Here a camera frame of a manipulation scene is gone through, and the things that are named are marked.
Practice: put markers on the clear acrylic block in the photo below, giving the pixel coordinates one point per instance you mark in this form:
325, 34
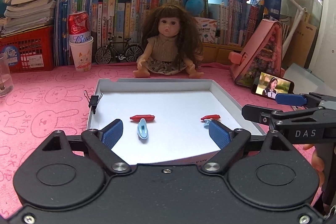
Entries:
6, 81

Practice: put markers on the stack of paperback books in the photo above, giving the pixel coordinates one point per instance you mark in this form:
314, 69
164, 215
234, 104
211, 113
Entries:
28, 6

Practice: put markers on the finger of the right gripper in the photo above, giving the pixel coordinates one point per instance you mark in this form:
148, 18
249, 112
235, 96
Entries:
267, 116
311, 100

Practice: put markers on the pink triangular toy box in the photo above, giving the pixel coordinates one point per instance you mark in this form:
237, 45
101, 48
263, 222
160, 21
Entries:
262, 53

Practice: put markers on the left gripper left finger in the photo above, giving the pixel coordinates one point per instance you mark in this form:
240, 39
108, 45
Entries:
67, 170

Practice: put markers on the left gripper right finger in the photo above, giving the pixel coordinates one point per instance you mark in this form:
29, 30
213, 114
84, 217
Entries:
263, 170

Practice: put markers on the brown-haired doll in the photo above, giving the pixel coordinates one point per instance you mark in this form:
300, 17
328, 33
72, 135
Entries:
171, 43

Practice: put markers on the red plastic tube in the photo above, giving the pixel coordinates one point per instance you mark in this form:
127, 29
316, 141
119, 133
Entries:
147, 117
212, 116

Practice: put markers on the light blue hair clip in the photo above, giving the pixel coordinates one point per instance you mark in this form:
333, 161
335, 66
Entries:
142, 130

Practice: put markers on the white shallow cardboard box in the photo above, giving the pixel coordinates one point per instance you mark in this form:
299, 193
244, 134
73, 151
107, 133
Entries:
177, 134

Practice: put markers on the person's hand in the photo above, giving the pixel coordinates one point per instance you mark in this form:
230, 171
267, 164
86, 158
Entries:
319, 166

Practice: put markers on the miniature black bicycle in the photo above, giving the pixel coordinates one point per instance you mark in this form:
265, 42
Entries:
118, 51

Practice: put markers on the grey laptop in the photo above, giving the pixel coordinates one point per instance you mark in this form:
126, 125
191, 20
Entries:
305, 82

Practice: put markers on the red plastic crate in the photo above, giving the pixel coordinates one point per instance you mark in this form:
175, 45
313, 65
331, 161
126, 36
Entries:
29, 51

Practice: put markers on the white stationery box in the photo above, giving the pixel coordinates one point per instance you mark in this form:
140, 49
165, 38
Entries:
207, 29

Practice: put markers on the red Budweiser can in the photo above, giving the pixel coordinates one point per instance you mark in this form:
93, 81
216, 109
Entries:
78, 27

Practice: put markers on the black smartphone playing video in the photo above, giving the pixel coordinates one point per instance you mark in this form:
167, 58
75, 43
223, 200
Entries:
269, 86

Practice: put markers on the white cat paper cup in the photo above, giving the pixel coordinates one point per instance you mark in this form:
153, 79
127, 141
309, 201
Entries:
82, 55

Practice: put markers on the black binder clip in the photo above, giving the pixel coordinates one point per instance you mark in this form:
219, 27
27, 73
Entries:
93, 101

